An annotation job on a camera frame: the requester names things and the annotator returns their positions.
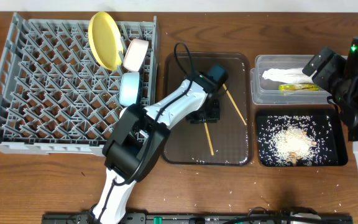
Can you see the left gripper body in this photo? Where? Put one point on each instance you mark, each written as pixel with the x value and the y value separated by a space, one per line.
pixel 204 116

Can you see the wooden chopstick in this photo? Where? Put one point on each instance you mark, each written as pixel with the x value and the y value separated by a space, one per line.
pixel 209 139
pixel 234 104

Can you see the rice and food scraps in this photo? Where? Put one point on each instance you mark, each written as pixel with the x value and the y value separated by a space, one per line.
pixel 298 140

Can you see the green snack wrapper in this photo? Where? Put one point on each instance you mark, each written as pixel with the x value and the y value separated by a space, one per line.
pixel 299 87

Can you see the light blue bowl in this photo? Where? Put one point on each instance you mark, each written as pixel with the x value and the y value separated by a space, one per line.
pixel 129 92

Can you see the white napkin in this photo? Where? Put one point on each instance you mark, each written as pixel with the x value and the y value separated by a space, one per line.
pixel 288 76

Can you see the pink white bowl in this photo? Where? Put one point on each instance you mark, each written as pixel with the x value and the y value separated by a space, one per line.
pixel 135 55

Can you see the yellow plate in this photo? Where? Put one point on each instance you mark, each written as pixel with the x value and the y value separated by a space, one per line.
pixel 105 40

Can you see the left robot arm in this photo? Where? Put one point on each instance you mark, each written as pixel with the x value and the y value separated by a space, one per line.
pixel 140 135

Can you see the black waste tray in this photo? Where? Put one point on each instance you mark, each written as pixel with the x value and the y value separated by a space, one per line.
pixel 336 124

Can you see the grey dishwasher rack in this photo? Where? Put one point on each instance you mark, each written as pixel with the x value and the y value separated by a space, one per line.
pixel 54 97

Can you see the dark brown serving tray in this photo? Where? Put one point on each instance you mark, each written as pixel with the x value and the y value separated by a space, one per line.
pixel 231 139

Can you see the clear plastic bin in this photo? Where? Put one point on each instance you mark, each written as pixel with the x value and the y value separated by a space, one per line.
pixel 266 92

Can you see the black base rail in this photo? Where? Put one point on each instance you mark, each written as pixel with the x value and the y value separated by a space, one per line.
pixel 254 216

